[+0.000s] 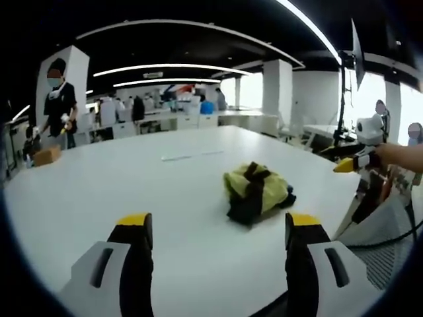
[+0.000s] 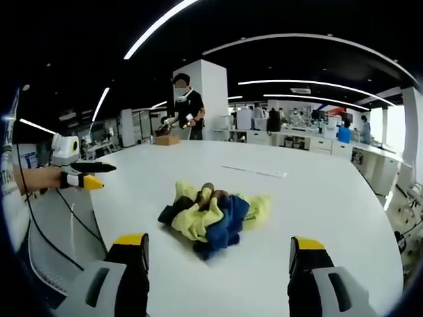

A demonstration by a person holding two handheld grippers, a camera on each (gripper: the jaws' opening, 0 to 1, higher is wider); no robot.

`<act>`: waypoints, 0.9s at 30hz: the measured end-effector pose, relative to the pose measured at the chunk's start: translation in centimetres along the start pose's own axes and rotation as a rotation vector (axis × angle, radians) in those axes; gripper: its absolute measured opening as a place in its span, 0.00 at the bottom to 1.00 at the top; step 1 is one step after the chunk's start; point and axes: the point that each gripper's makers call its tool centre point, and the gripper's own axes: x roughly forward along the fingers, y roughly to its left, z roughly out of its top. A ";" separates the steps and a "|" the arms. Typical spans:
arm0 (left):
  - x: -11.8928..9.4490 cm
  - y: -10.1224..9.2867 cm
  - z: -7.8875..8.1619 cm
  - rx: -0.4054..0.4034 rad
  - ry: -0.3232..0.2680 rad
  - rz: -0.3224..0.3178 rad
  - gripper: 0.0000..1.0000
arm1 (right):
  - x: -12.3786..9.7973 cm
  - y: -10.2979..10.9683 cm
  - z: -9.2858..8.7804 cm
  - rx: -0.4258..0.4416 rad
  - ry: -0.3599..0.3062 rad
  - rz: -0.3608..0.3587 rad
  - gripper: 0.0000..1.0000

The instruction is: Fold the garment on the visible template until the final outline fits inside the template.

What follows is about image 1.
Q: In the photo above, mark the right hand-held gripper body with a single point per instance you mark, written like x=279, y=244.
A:
x=369, y=128

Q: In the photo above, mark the white mesh basket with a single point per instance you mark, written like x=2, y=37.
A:
x=380, y=251

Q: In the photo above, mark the white template strip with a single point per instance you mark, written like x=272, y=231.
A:
x=185, y=156

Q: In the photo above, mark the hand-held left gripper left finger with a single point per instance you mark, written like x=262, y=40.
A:
x=99, y=290

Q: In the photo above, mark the black monitor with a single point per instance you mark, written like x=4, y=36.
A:
x=358, y=53

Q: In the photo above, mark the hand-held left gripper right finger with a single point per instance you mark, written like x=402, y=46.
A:
x=317, y=284

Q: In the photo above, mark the black monitor stand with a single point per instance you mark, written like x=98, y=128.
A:
x=343, y=99

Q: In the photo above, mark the yellow and black garment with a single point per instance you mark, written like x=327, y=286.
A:
x=264, y=190

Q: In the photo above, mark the white office desk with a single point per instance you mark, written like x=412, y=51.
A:
x=178, y=120

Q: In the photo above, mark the blue container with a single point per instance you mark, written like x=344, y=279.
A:
x=207, y=107

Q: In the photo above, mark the person's right hand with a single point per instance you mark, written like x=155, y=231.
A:
x=400, y=156

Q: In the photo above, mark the brown cardboard box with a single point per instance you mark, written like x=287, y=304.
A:
x=47, y=155

